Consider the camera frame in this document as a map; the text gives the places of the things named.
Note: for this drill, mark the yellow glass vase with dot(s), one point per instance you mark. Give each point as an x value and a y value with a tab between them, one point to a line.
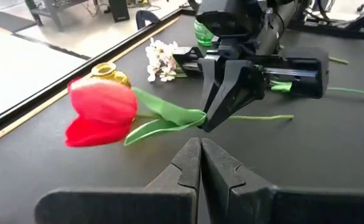
116	77

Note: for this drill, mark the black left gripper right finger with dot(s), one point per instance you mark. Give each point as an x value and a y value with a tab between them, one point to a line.
247	205

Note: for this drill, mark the black table clamp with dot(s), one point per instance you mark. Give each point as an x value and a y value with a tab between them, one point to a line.
141	17

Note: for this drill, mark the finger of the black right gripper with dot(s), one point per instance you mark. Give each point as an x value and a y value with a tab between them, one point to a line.
237	87
211	77

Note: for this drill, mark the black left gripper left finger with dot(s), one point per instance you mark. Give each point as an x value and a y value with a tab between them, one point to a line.
169	202

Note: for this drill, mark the open-petalled red artificial tulip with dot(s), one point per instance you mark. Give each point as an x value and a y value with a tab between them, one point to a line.
104	102

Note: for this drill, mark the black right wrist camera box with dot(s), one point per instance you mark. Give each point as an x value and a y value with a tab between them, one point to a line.
225	25

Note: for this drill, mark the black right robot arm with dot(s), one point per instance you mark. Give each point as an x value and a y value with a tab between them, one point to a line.
278	21

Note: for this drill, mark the dark floor mat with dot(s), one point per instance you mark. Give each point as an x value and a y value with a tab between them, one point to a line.
7	21

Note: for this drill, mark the black upright box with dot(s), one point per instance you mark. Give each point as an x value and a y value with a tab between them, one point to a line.
119	11

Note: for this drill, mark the green glass vase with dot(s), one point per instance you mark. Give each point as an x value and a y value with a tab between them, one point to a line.
202	35

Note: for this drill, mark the grey metal cart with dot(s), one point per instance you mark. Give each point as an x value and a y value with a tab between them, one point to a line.
52	11

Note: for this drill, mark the white artificial flower bunch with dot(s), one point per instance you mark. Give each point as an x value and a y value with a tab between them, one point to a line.
158	56

